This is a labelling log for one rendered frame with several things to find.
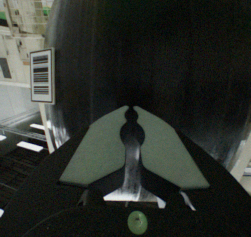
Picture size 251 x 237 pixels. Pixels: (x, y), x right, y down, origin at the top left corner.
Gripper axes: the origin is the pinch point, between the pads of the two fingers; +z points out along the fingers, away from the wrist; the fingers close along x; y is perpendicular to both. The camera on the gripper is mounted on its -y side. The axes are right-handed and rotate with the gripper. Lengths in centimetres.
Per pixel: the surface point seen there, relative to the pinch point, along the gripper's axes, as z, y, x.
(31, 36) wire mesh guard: 63, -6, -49
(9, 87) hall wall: 899, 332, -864
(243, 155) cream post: 18.5, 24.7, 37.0
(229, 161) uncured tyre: 0.5, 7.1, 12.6
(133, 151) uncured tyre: 0.2, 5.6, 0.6
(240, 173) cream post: 18, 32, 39
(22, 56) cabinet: 398, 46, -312
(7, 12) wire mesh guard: 64, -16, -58
